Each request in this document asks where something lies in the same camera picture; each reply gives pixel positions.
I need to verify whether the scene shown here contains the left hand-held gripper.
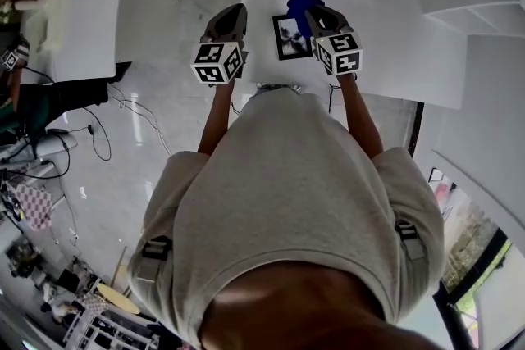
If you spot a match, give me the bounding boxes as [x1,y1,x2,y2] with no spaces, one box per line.
[189,3,251,89]

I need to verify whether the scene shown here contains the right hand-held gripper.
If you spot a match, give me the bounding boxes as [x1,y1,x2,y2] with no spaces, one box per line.
[304,4,364,77]

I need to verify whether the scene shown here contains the blue cloth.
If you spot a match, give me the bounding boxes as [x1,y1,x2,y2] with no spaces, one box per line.
[285,0,326,39]

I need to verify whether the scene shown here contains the black framed picture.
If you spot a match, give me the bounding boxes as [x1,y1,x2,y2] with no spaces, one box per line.
[272,13,315,61]

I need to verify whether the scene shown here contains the person's right forearm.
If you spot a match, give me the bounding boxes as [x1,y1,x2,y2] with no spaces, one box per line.
[336,73,386,159]

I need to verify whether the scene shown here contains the person's left forearm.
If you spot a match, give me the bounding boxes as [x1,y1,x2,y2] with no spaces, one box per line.
[198,80,235,156]

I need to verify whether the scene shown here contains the white table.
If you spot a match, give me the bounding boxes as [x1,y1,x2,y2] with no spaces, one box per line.
[240,0,471,111]

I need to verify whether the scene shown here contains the white desk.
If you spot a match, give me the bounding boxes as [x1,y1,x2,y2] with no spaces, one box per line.
[20,0,132,84]

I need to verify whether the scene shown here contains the person's grey shirt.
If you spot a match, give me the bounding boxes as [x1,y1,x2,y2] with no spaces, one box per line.
[126,88,446,345]

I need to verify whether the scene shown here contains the white box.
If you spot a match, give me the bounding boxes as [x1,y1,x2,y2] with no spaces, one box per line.
[40,0,66,51]

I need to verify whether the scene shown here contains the grey office chair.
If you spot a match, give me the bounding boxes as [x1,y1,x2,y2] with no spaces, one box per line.
[0,126,79,178]

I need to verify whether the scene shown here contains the small white flowers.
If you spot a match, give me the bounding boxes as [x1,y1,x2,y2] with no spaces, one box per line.
[0,0,17,24]

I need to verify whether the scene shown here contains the checked cloth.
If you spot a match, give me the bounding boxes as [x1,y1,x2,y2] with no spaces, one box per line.
[11,183,54,233]

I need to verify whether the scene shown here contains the black framed window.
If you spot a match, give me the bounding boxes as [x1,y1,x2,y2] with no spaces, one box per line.
[428,166,525,350]

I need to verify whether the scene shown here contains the person's neck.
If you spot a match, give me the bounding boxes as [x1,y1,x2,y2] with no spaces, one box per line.
[199,261,446,350]

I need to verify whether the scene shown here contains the round wooden stool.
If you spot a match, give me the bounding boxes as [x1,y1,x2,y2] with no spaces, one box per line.
[96,245,143,316]

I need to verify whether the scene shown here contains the white metal rack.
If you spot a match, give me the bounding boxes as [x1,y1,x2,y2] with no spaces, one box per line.
[61,307,161,350]

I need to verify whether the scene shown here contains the white floor cable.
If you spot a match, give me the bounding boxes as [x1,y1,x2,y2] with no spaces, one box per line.
[108,88,174,157]

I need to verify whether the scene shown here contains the black floor cable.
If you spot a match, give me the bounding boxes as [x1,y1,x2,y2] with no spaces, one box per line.
[80,106,113,162]

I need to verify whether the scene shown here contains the grey shoulder strap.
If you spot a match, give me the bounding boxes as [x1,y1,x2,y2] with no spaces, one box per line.
[394,219,427,261]
[137,235,173,284]

